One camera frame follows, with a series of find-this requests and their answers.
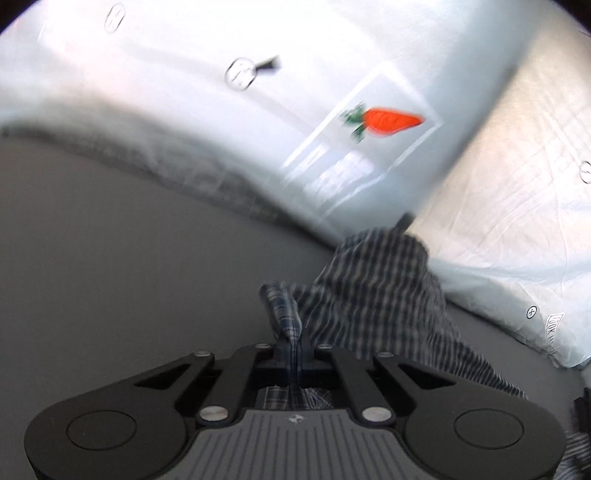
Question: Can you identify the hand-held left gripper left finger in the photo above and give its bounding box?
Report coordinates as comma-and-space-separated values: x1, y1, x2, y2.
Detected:
131, 339, 296, 426

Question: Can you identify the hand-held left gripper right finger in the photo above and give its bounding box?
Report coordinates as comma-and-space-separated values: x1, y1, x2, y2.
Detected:
295, 333, 458, 426

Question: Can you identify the blue plaid shirt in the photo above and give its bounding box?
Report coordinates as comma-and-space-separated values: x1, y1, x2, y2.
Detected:
259, 226, 591, 480

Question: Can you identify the carrot print label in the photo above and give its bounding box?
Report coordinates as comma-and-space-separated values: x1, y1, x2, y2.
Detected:
281, 61, 445, 219

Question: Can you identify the plain plastic-wrapped mattress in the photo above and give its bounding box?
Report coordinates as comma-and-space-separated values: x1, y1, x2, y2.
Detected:
406, 23, 591, 370

